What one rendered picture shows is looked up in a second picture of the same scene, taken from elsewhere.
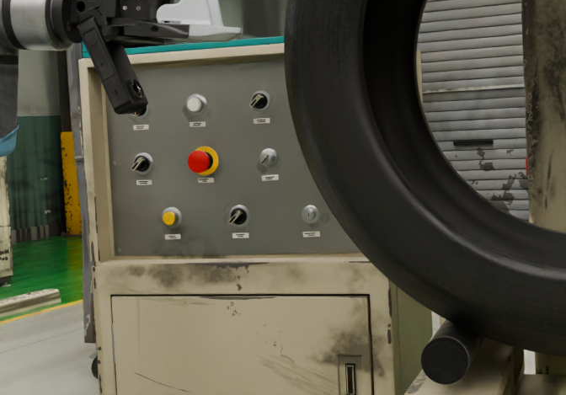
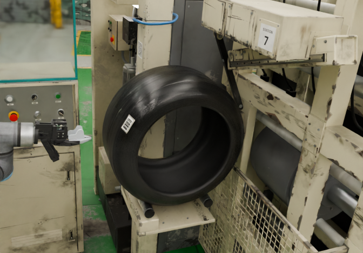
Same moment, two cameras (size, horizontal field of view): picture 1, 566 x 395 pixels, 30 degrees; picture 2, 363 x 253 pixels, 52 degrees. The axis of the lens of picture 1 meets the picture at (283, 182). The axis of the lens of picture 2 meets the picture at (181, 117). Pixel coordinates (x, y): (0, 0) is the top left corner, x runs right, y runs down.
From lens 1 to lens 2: 1.02 m
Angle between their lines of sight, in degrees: 44
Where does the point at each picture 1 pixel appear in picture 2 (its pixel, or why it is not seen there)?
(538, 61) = not seen: hidden behind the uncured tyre
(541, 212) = (143, 150)
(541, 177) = (143, 142)
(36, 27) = (29, 144)
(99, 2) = (47, 133)
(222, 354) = (26, 173)
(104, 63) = (49, 150)
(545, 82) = not seen: hidden behind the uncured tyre
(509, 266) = (166, 196)
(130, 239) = not seen: outside the picture
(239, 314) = (31, 162)
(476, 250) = (160, 193)
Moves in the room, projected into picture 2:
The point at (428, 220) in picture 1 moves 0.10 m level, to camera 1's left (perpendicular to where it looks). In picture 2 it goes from (150, 190) to (129, 197)
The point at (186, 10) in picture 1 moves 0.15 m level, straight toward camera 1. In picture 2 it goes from (77, 136) to (98, 151)
